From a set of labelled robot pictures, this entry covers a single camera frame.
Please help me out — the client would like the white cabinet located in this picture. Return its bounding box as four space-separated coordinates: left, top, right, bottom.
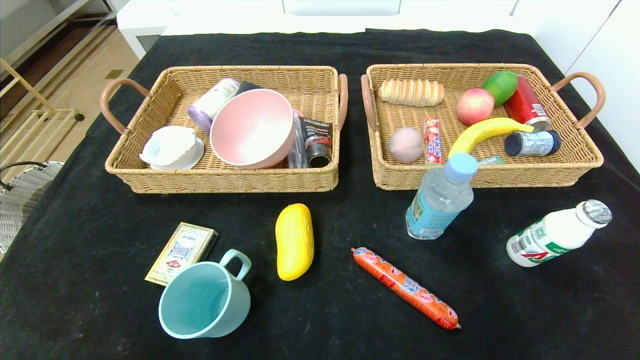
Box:
116 0 546 60

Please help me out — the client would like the wicker basket holding food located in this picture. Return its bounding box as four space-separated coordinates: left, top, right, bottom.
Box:
360 62 607 191

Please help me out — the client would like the yellow banana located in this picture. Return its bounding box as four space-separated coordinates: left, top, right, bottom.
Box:
448 117 535 160

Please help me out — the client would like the wicker basket holding pink bowl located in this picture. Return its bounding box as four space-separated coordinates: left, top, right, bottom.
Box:
100 65 349 194

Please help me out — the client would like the black table cloth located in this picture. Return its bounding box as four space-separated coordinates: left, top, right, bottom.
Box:
0 28 640 360

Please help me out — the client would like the yellow mango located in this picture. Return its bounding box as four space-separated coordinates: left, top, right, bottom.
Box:
274 203 315 282

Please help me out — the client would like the playing card box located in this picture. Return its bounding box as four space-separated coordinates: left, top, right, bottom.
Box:
144 222 219 287

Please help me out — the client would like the teal plastic mug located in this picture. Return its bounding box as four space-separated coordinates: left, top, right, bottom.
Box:
158 249 252 340

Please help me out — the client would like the black packaged item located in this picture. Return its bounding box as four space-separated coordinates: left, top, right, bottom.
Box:
287 111 334 169

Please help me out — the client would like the small silver jar black cap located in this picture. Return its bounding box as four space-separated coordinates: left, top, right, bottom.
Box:
504 130 562 157

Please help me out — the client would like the pink bowl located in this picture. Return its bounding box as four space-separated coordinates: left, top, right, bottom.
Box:
209 88 296 169

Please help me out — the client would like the green mango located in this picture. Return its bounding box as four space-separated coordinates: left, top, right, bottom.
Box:
482 70 519 107

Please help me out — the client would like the pale pink peach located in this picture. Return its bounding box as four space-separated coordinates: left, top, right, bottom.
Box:
388 126 424 164

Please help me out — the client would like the ridged bread loaf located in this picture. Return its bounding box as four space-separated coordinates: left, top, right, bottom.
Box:
378 78 445 108

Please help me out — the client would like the white ceramic dish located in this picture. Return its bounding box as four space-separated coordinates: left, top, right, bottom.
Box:
139 125 205 171

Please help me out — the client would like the wooden rack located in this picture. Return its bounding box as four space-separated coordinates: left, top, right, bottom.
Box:
0 57 85 166

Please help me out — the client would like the orange sausage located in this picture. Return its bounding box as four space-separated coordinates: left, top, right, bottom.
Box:
350 247 462 331

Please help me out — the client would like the red soda can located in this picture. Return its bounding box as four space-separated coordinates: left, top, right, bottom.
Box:
503 76 553 132

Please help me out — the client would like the red candy pack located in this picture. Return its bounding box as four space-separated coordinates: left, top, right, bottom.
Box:
423 117 444 165

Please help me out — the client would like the white bottle purple cap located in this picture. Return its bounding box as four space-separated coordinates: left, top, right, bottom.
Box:
187 77 241 135

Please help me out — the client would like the white milk drink bottle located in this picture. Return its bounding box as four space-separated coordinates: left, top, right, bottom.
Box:
506 199 613 268

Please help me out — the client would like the grey shelf unit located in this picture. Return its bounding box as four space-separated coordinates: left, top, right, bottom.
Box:
0 0 117 71

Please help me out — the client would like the red peach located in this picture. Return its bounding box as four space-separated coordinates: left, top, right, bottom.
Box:
456 88 495 126

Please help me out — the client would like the water bottle blue cap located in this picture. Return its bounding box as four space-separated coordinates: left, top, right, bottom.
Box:
405 152 480 241

